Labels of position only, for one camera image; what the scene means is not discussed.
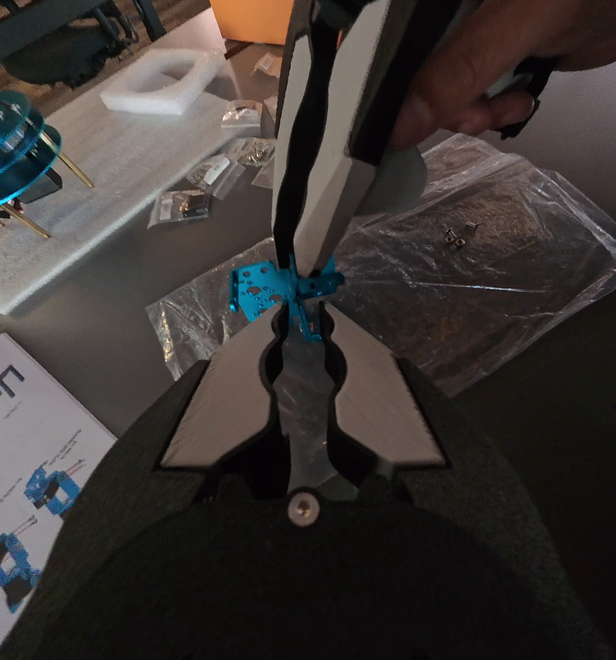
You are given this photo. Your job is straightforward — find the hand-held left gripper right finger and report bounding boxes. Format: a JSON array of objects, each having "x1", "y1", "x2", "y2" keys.
[{"x1": 319, "y1": 304, "x2": 445, "y2": 467}]

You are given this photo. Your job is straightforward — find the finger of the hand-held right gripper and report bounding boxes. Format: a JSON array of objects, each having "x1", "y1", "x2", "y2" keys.
[
  {"x1": 293, "y1": 0, "x2": 391, "y2": 277},
  {"x1": 271, "y1": 23, "x2": 338, "y2": 257}
]

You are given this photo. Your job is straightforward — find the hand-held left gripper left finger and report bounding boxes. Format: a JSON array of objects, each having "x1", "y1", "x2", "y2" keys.
[{"x1": 161, "y1": 304, "x2": 283, "y2": 470}]

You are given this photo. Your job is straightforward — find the blue metal bracket assembly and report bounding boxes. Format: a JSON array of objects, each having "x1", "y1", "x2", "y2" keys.
[{"x1": 228, "y1": 253, "x2": 346, "y2": 343}]

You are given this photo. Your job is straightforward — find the person's right hand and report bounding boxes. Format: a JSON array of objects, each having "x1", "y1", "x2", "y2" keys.
[{"x1": 389, "y1": 0, "x2": 616, "y2": 153}]

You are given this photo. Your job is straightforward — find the group of small hardware bags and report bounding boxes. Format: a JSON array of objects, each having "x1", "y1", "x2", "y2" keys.
[{"x1": 148, "y1": 52, "x2": 288, "y2": 230}]

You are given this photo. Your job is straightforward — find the orange cardboard box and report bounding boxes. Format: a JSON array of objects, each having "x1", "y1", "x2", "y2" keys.
[{"x1": 210, "y1": 0, "x2": 295, "y2": 47}]

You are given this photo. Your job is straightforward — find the clear plastic bag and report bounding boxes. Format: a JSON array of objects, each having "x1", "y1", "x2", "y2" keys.
[{"x1": 145, "y1": 134, "x2": 616, "y2": 398}]

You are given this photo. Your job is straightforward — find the open instruction manual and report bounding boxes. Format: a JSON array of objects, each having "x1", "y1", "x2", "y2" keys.
[{"x1": 0, "y1": 332, "x2": 118, "y2": 632}]

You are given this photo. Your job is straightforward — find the white foam sheet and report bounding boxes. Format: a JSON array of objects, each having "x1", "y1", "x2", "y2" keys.
[{"x1": 0, "y1": 49, "x2": 278, "y2": 316}]

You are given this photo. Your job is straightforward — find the black office chair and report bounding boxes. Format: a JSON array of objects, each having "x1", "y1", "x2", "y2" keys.
[{"x1": 1, "y1": 0, "x2": 166, "y2": 88}]

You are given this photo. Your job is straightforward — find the white foam frame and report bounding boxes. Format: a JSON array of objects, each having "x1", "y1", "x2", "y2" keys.
[{"x1": 100, "y1": 48, "x2": 227, "y2": 117}]

